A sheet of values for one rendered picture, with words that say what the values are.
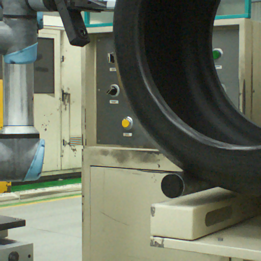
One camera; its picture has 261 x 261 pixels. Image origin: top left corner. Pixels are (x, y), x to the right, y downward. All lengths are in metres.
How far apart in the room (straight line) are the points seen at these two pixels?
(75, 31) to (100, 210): 0.83
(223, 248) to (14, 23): 0.69
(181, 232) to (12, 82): 0.83
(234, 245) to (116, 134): 1.00
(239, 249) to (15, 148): 0.87
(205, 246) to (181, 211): 0.07
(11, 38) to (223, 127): 0.50
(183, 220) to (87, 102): 0.99
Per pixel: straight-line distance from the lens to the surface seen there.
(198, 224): 1.26
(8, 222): 1.93
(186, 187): 1.26
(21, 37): 1.57
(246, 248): 1.22
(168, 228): 1.27
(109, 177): 2.12
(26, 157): 1.90
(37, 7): 1.54
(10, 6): 1.58
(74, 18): 1.48
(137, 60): 1.26
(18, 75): 1.93
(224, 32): 1.98
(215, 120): 1.48
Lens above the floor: 1.07
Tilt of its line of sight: 3 degrees down
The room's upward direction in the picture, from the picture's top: straight up
